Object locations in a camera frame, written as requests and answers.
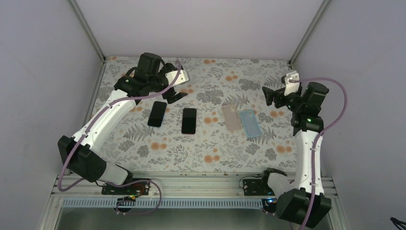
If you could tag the beige phone case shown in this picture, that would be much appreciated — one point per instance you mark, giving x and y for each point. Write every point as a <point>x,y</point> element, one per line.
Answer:
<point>231,117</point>

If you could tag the slotted cable duct grey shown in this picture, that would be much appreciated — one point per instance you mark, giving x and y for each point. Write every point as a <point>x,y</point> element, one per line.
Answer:
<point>99,202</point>

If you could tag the left aluminium frame post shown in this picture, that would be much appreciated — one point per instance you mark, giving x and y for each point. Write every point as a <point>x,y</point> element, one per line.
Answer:
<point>87,29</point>

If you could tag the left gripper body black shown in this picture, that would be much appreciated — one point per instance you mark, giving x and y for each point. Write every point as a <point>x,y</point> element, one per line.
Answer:
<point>153,81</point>

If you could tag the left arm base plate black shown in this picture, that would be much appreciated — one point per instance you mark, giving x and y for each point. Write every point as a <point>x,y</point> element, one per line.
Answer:
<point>140,188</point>

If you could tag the aluminium frame post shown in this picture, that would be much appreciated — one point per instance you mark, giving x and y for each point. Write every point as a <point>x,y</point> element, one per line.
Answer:
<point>314,22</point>
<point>87,29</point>

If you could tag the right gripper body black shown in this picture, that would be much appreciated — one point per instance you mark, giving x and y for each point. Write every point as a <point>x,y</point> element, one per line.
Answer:
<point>297,106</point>

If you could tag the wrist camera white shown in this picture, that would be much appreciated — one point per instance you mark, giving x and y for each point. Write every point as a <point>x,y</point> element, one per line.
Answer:
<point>183,77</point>
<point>291,82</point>

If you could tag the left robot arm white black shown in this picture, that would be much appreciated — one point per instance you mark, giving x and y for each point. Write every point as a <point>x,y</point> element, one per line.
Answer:
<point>79,153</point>

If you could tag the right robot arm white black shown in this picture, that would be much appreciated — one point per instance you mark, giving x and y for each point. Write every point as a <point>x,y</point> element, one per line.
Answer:
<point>302,202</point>

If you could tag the right aluminium frame post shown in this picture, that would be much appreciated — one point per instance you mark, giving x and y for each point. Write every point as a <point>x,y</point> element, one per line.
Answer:
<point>314,22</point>

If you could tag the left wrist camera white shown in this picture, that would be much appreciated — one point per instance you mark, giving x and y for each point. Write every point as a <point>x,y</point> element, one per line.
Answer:
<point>183,77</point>

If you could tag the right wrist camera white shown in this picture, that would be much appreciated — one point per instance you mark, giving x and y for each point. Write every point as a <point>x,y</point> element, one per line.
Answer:
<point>291,82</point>

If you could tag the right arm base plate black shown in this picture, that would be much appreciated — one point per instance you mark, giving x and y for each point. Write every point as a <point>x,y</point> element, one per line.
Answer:
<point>255,187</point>

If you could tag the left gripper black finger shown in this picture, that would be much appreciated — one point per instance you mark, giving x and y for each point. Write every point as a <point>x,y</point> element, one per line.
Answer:
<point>176,97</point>
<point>169,67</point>

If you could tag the dark blue phone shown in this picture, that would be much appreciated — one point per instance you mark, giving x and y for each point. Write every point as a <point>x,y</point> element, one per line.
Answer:
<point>157,114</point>

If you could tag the aluminium mounting rail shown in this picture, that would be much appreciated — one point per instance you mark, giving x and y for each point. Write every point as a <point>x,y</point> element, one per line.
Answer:
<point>180,185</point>

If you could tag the floral patterned table mat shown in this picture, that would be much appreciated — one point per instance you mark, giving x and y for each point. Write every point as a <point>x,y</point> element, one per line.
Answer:
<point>213,83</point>

